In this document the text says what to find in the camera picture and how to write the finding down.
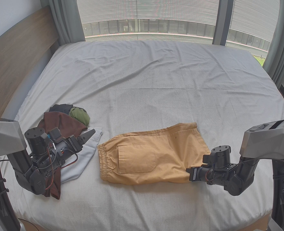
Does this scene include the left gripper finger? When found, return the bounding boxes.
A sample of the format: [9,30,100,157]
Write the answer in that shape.
[80,128,96,140]
[80,133,95,149]

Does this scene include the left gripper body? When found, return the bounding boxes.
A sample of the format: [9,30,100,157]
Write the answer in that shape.
[56,134,84,157]

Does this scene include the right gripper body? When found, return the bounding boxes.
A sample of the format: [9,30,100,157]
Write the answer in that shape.
[189,166,214,183]

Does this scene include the tan shorts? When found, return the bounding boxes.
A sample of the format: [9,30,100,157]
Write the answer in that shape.
[97,122,211,185]

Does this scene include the bed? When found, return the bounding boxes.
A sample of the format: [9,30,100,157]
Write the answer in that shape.
[0,5,284,231]

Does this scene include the white garment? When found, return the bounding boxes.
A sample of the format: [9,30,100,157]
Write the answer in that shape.
[60,127,103,185]

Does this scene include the green garment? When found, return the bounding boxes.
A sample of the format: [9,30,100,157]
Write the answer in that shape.
[69,107,90,126]

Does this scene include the brown garment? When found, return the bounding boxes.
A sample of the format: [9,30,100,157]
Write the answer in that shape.
[37,112,88,200]

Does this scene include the dark grey garment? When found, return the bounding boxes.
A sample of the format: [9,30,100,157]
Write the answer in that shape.
[48,104,74,114]

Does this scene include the window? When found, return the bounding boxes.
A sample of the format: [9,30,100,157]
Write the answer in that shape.
[74,0,281,60]

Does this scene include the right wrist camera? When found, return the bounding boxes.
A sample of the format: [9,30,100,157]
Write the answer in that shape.
[202,154,214,166]

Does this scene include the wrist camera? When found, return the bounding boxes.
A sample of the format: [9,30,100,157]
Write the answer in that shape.
[202,154,214,166]
[48,127,62,141]

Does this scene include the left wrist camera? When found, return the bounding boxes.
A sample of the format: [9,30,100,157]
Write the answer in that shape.
[48,127,62,141]

